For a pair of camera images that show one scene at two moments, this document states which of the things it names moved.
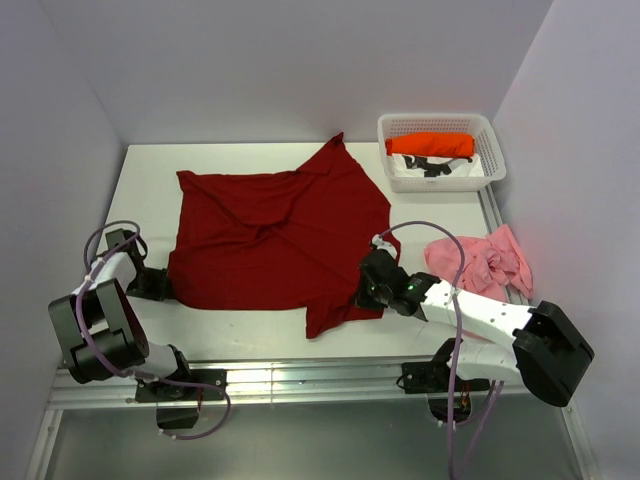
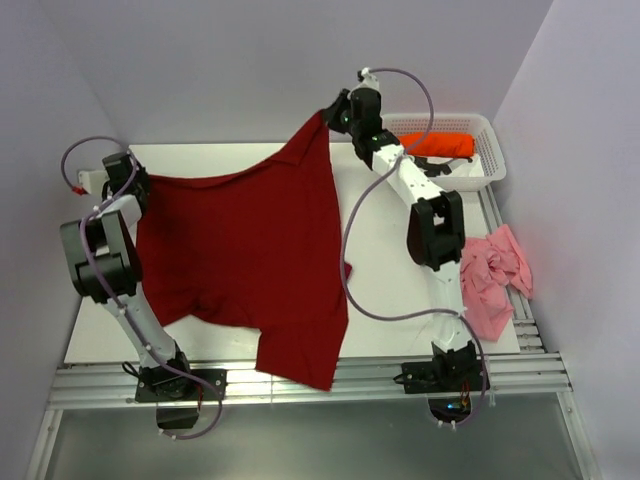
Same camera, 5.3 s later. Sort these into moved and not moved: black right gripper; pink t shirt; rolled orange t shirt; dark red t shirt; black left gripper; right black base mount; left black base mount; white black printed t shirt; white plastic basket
Moved: dark red t shirt; black left gripper; black right gripper
Not moved: rolled orange t shirt; pink t shirt; left black base mount; white plastic basket; right black base mount; white black printed t shirt
